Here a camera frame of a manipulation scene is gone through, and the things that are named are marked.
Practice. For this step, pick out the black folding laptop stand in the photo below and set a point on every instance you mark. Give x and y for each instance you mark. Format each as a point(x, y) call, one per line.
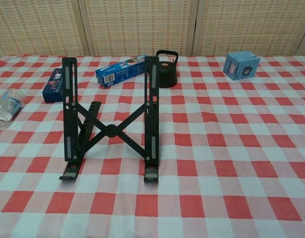
point(110, 130)

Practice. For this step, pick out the blue Oreo cookie box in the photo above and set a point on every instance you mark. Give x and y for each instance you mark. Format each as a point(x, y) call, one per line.
point(117, 72)

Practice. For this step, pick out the red white checked tablecloth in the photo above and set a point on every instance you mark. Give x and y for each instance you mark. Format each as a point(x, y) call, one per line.
point(217, 148)

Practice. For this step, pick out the light blue cube box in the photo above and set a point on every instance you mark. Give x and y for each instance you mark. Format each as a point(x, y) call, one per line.
point(239, 67)

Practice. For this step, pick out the dark blue rectangular box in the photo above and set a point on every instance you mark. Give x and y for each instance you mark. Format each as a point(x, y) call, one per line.
point(53, 86)

